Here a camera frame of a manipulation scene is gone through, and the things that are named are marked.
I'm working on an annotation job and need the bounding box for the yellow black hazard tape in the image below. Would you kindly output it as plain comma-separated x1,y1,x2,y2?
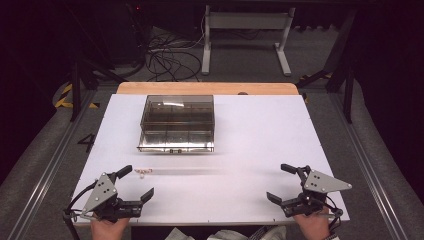
54,82,101,110

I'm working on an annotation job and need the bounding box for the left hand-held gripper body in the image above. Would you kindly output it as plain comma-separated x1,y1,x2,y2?
81,171,144,224

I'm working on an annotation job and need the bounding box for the black metal stand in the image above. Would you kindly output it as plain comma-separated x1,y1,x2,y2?
295,9,357,125

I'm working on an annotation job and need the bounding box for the small pale beaded jewellery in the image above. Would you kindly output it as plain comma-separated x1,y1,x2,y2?
133,167,154,180

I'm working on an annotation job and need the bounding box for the tangle of black floor cables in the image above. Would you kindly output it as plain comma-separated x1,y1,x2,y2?
143,28,203,83

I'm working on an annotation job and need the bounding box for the person's pale clothing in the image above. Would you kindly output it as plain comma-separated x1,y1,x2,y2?
164,225,288,240

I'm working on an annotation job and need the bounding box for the clear smoky plastic drawer box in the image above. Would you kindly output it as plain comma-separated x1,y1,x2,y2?
136,94,216,155

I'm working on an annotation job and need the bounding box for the person's left hand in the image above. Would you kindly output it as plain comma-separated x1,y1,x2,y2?
90,217,131,240

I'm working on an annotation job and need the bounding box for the person's right hand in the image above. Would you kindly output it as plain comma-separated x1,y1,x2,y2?
294,207,331,240

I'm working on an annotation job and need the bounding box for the aluminium floor rail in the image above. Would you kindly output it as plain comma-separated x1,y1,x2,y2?
6,89,98,240
328,93,411,240

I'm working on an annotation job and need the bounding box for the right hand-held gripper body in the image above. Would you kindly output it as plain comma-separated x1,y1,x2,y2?
281,165,353,219

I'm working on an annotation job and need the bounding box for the white table cover board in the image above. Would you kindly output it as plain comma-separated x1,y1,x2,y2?
71,93,351,228

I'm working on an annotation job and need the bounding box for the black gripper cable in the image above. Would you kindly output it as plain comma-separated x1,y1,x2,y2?
62,181,98,240
323,195,345,234

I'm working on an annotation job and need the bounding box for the black tripod stand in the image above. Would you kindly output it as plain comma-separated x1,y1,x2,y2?
68,46,129,123

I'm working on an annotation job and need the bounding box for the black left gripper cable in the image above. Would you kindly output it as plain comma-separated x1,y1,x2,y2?
62,181,98,240

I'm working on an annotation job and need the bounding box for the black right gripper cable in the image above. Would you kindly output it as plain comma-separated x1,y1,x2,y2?
323,195,345,234

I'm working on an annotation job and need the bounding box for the white metal stand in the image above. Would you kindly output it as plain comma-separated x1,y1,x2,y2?
201,4,297,77

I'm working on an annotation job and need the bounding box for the wooden table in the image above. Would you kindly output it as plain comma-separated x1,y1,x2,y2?
116,81,300,96

